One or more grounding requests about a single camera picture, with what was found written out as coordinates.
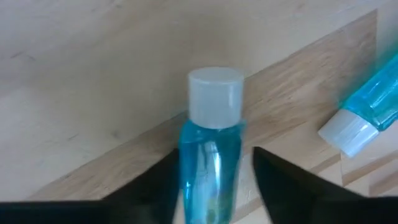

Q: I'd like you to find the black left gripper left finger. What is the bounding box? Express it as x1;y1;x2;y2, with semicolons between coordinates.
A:
0;147;182;224

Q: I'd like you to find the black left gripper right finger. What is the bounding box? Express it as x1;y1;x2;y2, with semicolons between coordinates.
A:
252;146;398;224

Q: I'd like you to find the blue mouthwash bottle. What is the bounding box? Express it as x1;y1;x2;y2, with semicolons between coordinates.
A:
317;51;398;159
177;66;247;224

